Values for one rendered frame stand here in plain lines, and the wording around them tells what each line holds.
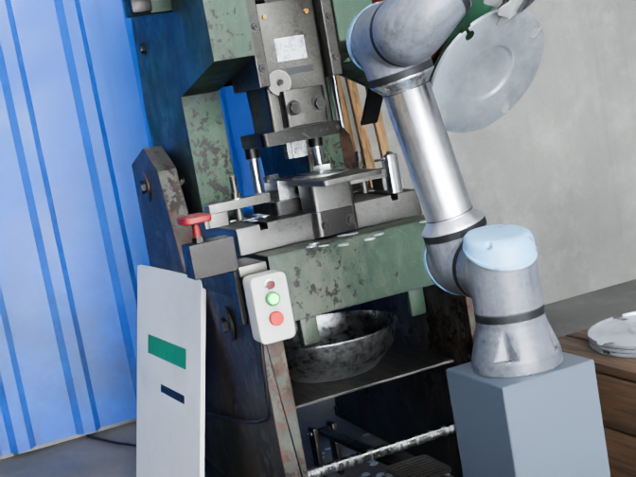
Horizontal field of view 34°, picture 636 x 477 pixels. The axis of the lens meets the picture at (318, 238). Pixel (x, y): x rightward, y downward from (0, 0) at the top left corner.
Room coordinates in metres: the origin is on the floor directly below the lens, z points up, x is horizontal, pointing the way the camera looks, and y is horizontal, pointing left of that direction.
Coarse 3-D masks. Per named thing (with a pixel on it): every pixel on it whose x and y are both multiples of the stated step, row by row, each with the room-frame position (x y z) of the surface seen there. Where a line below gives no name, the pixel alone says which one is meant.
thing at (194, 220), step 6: (186, 216) 2.08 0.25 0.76; (192, 216) 2.06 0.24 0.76; (198, 216) 2.06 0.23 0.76; (204, 216) 2.06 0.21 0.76; (210, 216) 2.07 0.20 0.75; (180, 222) 2.08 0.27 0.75; (186, 222) 2.05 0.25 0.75; (192, 222) 2.05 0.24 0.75; (198, 222) 2.05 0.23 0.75; (192, 228) 2.08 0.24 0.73; (198, 228) 2.08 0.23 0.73; (198, 234) 2.08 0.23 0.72
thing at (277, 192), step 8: (288, 176) 2.44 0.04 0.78; (264, 184) 2.43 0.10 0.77; (272, 184) 2.38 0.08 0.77; (280, 184) 2.35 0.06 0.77; (272, 192) 2.39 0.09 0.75; (280, 192) 2.35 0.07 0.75; (288, 192) 2.36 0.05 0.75; (296, 192) 2.37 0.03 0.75; (272, 200) 2.40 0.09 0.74; (280, 200) 2.35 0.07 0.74
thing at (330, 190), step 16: (304, 176) 2.27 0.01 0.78; (320, 176) 2.24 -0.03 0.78; (336, 176) 2.18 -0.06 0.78; (352, 176) 2.14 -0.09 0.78; (368, 176) 2.16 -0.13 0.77; (304, 192) 2.28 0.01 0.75; (320, 192) 2.25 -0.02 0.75; (336, 192) 2.26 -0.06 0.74; (304, 208) 2.29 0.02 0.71; (320, 208) 2.24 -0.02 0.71; (336, 208) 2.26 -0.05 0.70; (352, 208) 2.27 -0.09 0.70; (320, 224) 2.24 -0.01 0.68; (336, 224) 2.26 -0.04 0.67; (352, 224) 2.27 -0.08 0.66
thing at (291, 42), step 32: (256, 0) 2.39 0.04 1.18; (288, 0) 2.35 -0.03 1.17; (288, 32) 2.35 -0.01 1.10; (288, 64) 2.34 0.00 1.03; (320, 64) 2.37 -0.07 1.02; (256, 96) 2.38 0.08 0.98; (288, 96) 2.30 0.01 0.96; (320, 96) 2.33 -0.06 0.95; (256, 128) 2.41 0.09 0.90; (288, 128) 2.33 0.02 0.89
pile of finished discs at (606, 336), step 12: (600, 324) 2.17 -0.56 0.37; (612, 324) 2.16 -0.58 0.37; (624, 324) 2.14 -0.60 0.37; (588, 336) 2.08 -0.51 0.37; (600, 336) 2.08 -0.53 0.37; (612, 336) 2.06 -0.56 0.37; (624, 336) 2.05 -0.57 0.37; (600, 348) 2.02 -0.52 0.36; (612, 348) 1.99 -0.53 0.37; (624, 348) 1.96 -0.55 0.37
